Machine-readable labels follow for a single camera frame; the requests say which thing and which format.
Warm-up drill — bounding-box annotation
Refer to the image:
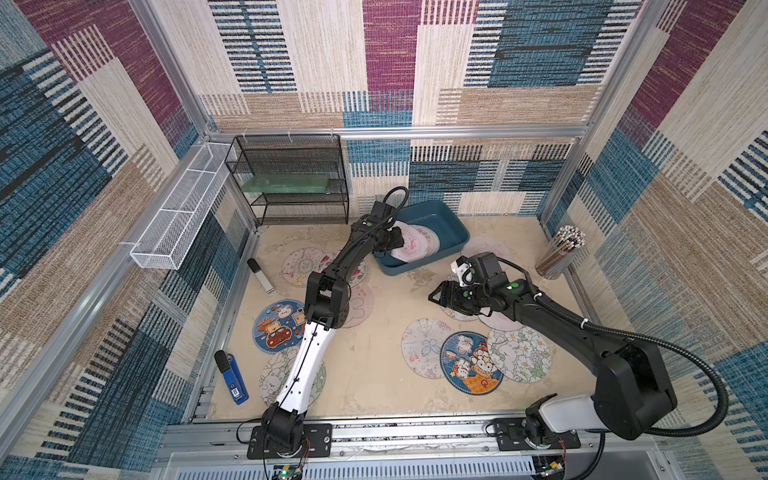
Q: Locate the green bunny coaster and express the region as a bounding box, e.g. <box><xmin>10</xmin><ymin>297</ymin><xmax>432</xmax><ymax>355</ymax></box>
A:
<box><xmin>413</xmin><ymin>224</ymin><xmax>440</xmax><ymax>257</ymax></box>

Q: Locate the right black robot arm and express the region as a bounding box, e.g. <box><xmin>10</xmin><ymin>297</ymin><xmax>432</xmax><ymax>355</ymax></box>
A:
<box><xmin>428</xmin><ymin>252</ymin><xmax>730</xmax><ymax>445</ymax></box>

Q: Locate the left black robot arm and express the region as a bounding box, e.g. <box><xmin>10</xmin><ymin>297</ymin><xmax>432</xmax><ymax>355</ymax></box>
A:
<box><xmin>259</xmin><ymin>186</ymin><xmax>409</xmax><ymax>455</ymax></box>

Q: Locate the teal plastic storage box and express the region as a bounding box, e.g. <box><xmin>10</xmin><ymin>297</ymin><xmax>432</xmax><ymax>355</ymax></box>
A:
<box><xmin>376</xmin><ymin>200</ymin><xmax>470</xmax><ymax>276</ymax></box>

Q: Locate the white pink butterfly coaster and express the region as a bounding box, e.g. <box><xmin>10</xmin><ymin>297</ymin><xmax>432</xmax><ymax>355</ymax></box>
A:
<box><xmin>441</xmin><ymin>307</ymin><xmax>479</xmax><ymax>322</ymax></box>

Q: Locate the pink bunny coaster right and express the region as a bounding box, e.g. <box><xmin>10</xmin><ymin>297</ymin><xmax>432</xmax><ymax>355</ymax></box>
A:
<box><xmin>478</xmin><ymin>312</ymin><xmax>524</xmax><ymax>332</ymax></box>

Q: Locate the red rose floral coaster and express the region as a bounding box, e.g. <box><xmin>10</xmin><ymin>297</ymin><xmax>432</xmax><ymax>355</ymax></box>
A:
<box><xmin>318</xmin><ymin>250</ymin><xmax>367</xmax><ymax>287</ymax></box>

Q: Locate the pink cartoon coaster far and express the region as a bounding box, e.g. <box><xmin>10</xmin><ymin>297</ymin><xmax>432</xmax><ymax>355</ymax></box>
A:
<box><xmin>461</xmin><ymin>236</ymin><xmax>511</xmax><ymax>260</ymax></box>

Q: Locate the blue cartoon animals coaster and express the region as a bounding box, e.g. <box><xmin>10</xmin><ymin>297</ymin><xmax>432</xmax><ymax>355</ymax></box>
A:
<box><xmin>439</xmin><ymin>331</ymin><xmax>504</xmax><ymax>396</ymax></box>

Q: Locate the white green floral coaster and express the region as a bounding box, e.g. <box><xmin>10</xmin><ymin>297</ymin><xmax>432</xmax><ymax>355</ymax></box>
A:
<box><xmin>487</xmin><ymin>327</ymin><xmax>553</xmax><ymax>384</ymax></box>

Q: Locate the white bear flower coaster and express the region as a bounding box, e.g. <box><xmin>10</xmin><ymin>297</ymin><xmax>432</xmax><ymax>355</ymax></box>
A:
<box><xmin>401</xmin><ymin>318</ymin><xmax>453</xmax><ymax>379</ymax></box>

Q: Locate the cup of patterned sticks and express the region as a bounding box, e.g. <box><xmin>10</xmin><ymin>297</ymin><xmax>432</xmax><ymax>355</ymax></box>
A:
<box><xmin>536</xmin><ymin>225</ymin><xmax>586</xmax><ymax>280</ymax></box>

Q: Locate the pale pastel cartoon coaster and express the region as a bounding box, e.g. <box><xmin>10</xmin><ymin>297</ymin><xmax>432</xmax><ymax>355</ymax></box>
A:
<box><xmin>281</xmin><ymin>247</ymin><xmax>325</xmax><ymax>288</ymax></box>

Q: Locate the white black marker pen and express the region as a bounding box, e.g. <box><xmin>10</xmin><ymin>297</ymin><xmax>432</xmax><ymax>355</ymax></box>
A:
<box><xmin>247</xmin><ymin>258</ymin><xmax>275</xmax><ymax>295</ymax></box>

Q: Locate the blue red car coaster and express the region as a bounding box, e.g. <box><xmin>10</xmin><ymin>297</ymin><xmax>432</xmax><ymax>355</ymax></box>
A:
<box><xmin>252</xmin><ymin>299</ymin><xmax>306</xmax><ymax>354</ymax></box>

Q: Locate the green peony outline coaster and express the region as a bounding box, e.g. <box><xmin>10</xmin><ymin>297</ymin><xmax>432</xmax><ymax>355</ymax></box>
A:
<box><xmin>259</xmin><ymin>346</ymin><xmax>326</xmax><ymax>406</ymax></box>

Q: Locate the blue black stapler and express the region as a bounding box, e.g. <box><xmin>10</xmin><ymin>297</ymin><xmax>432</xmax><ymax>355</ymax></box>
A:
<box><xmin>214</xmin><ymin>350</ymin><xmax>249</xmax><ymax>405</ymax></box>

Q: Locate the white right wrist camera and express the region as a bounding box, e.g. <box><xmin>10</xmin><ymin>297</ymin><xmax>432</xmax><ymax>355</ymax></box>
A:
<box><xmin>451</xmin><ymin>260</ymin><xmax>474</xmax><ymax>288</ymax></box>

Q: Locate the black wire mesh shelf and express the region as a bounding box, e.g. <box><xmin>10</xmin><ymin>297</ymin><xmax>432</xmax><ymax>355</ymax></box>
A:
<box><xmin>225</xmin><ymin>134</ymin><xmax>350</xmax><ymax>226</ymax></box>

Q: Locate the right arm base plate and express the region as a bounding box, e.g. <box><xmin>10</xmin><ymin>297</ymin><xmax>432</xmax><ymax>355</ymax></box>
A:
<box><xmin>486</xmin><ymin>417</ymin><xmax>581</xmax><ymax>451</ymax></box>

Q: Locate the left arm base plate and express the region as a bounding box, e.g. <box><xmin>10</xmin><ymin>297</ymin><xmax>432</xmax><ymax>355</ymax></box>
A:
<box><xmin>246</xmin><ymin>423</ymin><xmax>333</xmax><ymax>460</ymax></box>

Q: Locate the white wire mesh basket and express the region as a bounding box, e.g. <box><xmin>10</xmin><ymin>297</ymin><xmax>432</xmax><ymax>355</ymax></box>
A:
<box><xmin>130</xmin><ymin>143</ymin><xmax>229</xmax><ymax>270</ymax></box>

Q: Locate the aluminium front rail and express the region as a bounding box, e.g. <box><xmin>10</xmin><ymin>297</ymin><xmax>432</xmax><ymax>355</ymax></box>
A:
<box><xmin>152</xmin><ymin>413</ymin><xmax>667</xmax><ymax>463</ymax></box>

